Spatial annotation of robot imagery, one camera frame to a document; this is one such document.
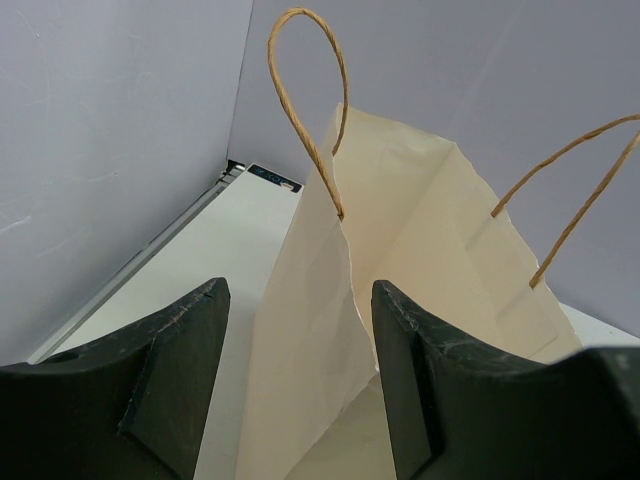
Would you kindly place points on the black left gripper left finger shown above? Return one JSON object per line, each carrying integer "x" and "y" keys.
{"x": 132, "y": 404}

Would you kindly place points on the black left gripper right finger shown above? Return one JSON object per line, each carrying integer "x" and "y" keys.
{"x": 458, "y": 408}

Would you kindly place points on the blue label sticker left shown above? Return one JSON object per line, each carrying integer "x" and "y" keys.
{"x": 274, "y": 178}

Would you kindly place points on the aluminium frame rail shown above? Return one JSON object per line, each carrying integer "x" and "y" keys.
{"x": 232, "y": 171}

